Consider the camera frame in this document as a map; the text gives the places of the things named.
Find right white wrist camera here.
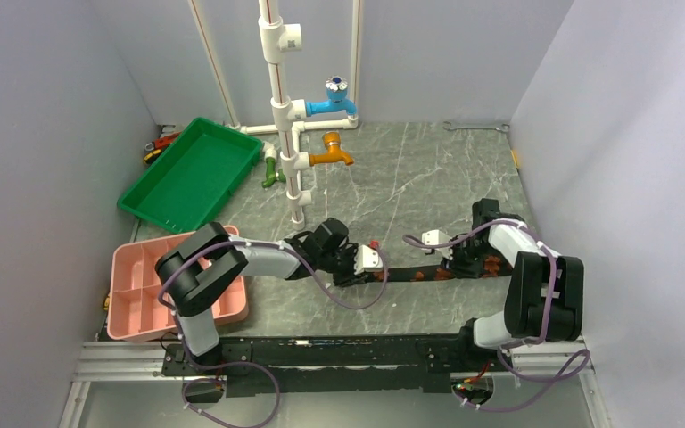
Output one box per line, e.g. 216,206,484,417
421,229,452,259

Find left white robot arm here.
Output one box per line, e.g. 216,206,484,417
154,218,384,375

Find dark floral necktie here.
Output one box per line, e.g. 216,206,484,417
351,255,515,284

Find red handled pliers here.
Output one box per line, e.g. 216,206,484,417
143,132,180,166

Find blue faucet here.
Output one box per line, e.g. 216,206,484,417
305,76,358,116

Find silver wrench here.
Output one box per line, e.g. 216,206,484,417
442,120,510,134

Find pink compartment organizer box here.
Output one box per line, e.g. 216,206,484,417
107,232,249,342

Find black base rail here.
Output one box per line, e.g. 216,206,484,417
161,329,505,398

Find orange faucet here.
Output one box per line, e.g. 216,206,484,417
309,131,354,167

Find green plastic tray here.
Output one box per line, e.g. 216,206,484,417
117,118,263,234

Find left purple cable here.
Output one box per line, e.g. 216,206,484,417
156,239,391,428

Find white pvc pipe assembly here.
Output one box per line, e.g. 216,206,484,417
187,0,362,232

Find aluminium frame rail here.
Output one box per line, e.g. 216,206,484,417
58,336,615,428

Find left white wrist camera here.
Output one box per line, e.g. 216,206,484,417
353,244,384,276

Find green faucet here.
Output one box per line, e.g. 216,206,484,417
261,144,286,189

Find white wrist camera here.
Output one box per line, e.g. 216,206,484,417
421,229,452,259
353,244,384,276

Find purple cable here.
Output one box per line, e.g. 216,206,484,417
401,218,593,414
156,239,391,428

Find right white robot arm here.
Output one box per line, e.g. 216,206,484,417
443,198,584,370

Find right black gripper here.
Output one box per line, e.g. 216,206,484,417
441,236,498,280

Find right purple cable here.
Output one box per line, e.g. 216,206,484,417
401,218,593,414

